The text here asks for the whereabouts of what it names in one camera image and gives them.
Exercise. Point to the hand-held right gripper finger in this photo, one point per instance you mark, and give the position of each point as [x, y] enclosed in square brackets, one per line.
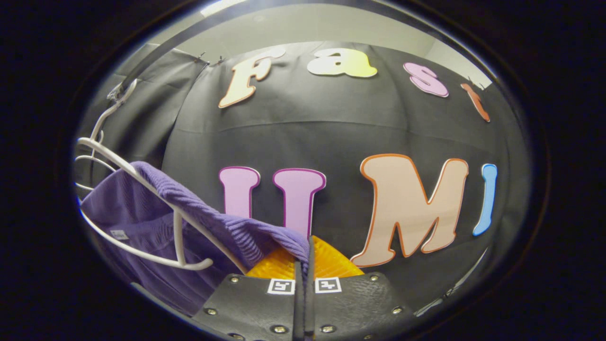
[309, 308]
[298, 308]

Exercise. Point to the white clothes hanger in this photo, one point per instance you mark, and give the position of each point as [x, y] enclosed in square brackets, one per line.
[94, 158]
[178, 237]

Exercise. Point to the ceiling light panel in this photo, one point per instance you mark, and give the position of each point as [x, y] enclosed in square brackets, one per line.
[220, 6]

